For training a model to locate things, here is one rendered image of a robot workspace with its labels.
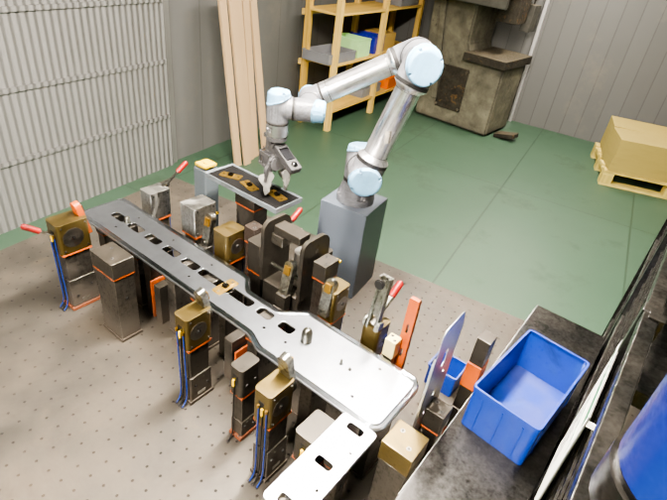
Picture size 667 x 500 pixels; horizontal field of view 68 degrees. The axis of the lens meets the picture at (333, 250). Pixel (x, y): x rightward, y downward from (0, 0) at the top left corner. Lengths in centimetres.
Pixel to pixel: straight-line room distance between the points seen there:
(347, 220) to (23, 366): 120
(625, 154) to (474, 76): 191
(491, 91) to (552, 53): 119
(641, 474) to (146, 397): 157
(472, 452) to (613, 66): 645
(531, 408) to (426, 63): 102
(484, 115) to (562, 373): 531
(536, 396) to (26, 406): 146
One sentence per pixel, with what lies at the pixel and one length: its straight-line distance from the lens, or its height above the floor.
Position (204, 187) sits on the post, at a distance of 205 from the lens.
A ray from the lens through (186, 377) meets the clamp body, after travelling 160.
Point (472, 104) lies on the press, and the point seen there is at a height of 34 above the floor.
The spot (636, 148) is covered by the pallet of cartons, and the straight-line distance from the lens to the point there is 605.
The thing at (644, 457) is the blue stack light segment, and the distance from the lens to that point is 26.
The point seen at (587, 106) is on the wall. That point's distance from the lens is 745.
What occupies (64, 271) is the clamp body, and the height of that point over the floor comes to 86.
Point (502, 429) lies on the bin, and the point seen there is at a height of 110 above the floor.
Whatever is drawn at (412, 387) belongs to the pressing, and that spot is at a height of 100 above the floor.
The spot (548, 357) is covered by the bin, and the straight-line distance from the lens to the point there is 147.
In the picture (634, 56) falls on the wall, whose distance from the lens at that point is 733.
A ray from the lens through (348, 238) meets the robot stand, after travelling 196.
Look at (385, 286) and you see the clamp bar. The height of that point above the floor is 119.
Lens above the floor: 200
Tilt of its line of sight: 33 degrees down
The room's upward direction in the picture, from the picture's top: 8 degrees clockwise
